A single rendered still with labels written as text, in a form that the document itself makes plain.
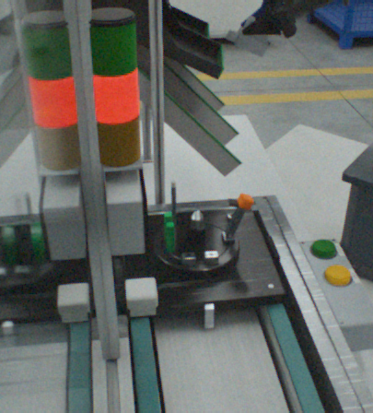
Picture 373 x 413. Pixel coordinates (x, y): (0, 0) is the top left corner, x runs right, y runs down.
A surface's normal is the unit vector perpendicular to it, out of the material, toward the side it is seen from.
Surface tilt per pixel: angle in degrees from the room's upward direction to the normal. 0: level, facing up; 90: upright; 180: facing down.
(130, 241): 90
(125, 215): 90
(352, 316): 0
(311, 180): 0
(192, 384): 0
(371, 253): 90
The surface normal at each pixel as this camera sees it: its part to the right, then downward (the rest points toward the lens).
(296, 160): 0.00, -0.83
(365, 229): -0.59, 0.44
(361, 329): 0.14, 0.54
